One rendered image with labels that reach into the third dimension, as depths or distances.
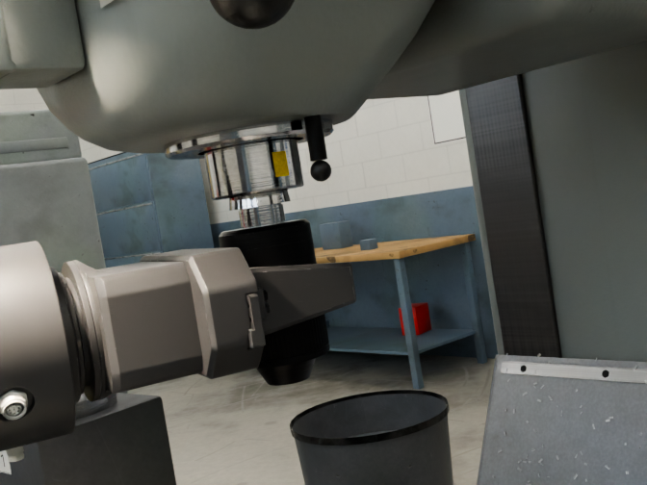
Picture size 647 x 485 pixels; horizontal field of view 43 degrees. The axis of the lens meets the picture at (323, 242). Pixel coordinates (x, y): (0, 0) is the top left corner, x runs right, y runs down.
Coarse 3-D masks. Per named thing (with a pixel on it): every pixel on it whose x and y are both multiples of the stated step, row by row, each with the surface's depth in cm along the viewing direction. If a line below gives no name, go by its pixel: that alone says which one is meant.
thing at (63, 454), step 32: (96, 416) 67; (128, 416) 69; (160, 416) 71; (32, 448) 63; (64, 448) 64; (96, 448) 66; (128, 448) 68; (160, 448) 71; (0, 480) 68; (32, 480) 64; (64, 480) 64; (96, 480) 66; (128, 480) 68; (160, 480) 70
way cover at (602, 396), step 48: (528, 384) 75; (576, 384) 71; (624, 384) 68; (528, 432) 73; (576, 432) 70; (624, 432) 66; (480, 480) 75; (528, 480) 72; (576, 480) 68; (624, 480) 65
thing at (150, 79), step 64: (128, 0) 32; (192, 0) 31; (320, 0) 34; (384, 0) 36; (128, 64) 33; (192, 64) 33; (256, 64) 33; (320, 64) 36; (384, 64) 39; (128, 128) 35; (192, 128) 36
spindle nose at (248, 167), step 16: (240, 144) 39; (256, 144) 39; (272, 144) 40; (288, 144) 40; (208, 160) 40; (224, 160) 40; (240, 160) 39; (256, 160) 39; (272, 160) 40; (288, 160) 40; (208, 176) 41; (224, 176) 40; (240, 176) 39; (256, 176) 39; (272, 176) 39; (288, 176) 40; (224, 192) 40; (240, 192) 39; (256, 192) 40
